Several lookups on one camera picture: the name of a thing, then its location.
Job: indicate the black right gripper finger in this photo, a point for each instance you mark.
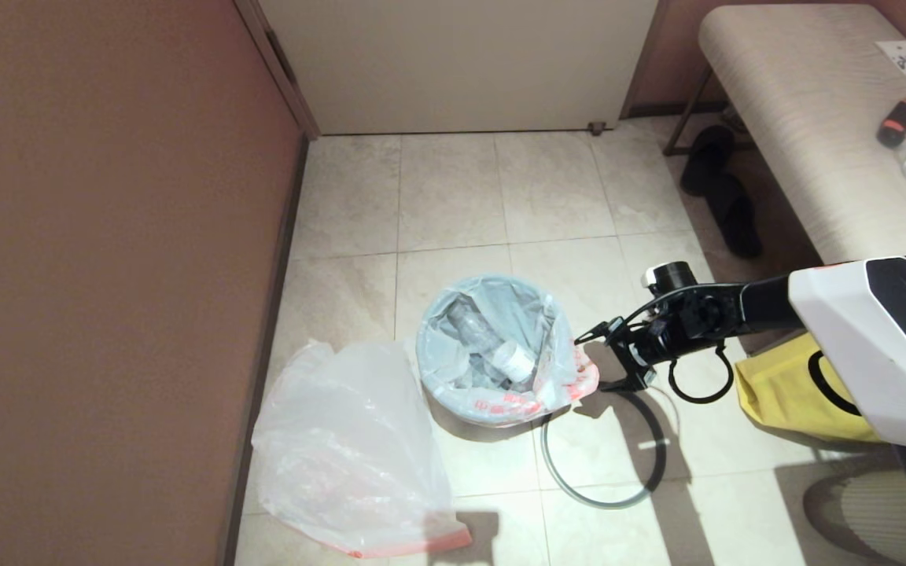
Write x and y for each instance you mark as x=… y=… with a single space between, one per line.
x=601 y=330
x=627 y=382

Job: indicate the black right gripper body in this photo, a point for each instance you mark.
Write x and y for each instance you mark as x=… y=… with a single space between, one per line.
x=653 y=342

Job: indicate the spare white red plastic bag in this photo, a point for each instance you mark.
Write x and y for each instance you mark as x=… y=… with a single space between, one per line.
x=492 y=409

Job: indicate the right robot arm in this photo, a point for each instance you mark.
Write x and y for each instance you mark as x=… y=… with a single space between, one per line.
x=854 y=330

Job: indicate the yellow fabric bag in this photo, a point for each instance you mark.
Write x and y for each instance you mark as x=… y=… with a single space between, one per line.
x=775 y=393

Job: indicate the white and red plastic bag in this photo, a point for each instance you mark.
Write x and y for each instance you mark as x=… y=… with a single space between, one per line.
x=343 y=440

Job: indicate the clear plastic bottle white label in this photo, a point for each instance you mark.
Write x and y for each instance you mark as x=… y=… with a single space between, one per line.
x=516 y=360

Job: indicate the small metal door stop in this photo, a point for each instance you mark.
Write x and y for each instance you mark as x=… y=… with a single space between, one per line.
x=596 y=127

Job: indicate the light wood bench metal legs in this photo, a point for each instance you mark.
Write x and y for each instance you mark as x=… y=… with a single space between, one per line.
x=799 y=118

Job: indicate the grey ribbed round stool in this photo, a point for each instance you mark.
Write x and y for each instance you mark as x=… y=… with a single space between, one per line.
x=862 y=519

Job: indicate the pale door panel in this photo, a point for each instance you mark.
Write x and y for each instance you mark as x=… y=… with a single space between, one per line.
x=461 y=63

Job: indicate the black and red marker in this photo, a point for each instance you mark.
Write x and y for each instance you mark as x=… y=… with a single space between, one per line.
x=895 y=124

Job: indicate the brown door frame post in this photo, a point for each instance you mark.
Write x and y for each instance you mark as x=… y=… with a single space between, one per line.
x=642 y=71
x=276 y=67

